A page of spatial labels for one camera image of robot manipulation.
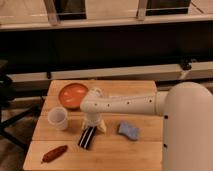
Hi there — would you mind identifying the black white striped eraser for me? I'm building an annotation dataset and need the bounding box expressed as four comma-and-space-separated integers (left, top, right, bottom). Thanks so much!
78, 127, 97, 150

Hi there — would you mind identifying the white plastic cup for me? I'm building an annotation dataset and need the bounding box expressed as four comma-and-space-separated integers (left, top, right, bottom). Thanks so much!
47, 107, 68, 131

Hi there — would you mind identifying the black chair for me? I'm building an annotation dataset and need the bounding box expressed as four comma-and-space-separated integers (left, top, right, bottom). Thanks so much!
0, 59, 41, 150

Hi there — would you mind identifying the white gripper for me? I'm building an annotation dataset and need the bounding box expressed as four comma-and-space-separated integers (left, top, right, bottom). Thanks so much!
81, 113, 107, 133

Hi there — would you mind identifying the orange bowl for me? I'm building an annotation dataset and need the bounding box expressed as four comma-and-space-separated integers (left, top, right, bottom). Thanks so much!
58, 83, 88, 109

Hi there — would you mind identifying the red sausage toy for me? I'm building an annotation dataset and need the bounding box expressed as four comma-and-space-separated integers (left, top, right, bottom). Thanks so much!
41, 145, 68, 163

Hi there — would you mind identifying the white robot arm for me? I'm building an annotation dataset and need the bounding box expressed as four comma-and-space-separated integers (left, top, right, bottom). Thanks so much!
80, 82, 213, 171

